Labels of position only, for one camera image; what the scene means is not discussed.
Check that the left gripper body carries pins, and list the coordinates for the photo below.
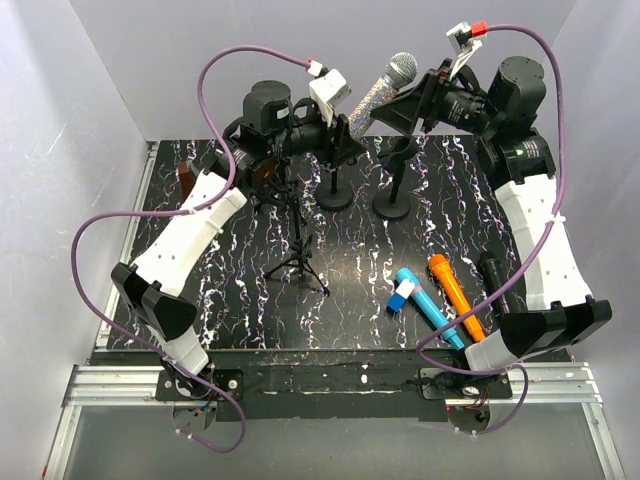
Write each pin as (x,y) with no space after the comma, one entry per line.
(343,121)

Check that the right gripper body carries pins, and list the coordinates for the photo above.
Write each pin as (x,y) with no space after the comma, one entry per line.
(435,104)

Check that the glitter silver microphone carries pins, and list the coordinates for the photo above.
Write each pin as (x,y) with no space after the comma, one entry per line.
(399,72)

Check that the round base stand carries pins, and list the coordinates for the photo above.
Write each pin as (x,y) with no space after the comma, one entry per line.
(392,203)
(329,194)

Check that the shock mount tripod stand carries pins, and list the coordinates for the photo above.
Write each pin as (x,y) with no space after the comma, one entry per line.
(301,247)

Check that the cyan toy microphone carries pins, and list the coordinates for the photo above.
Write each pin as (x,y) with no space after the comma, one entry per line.
(422,299)

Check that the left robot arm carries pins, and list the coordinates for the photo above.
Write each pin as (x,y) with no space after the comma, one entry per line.
(248,158)

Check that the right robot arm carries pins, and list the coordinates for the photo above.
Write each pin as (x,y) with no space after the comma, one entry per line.
(519,166)

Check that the blue white block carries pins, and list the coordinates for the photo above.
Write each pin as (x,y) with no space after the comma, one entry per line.
(400,295)

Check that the brown red box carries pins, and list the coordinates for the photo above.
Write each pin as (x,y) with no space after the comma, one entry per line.
(187,175)

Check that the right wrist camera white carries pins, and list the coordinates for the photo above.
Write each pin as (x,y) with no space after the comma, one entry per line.
(466,40)

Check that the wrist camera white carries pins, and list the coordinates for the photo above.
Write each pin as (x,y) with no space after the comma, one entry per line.
(466,40)
(327,92)

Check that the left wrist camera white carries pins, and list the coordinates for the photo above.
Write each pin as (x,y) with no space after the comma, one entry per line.
(327,92)

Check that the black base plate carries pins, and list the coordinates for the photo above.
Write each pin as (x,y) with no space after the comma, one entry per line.
(324,384)

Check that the aluminium frame rail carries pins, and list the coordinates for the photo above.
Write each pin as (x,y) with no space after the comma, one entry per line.
(549,383)

